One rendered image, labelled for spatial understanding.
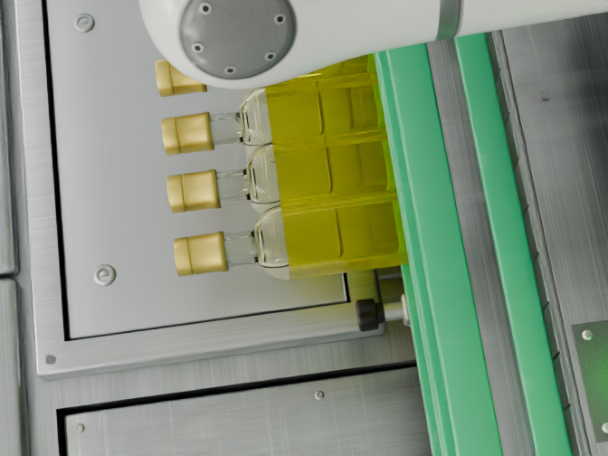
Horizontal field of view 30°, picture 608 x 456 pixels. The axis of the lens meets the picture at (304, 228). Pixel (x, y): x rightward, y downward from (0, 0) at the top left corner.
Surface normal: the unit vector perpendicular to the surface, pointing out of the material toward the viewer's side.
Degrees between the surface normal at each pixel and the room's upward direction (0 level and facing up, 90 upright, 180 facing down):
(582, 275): 90
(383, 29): 96
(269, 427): 90
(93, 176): 90
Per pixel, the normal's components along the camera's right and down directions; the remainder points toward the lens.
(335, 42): 0.27, 0.80
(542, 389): -0.03, -0.31
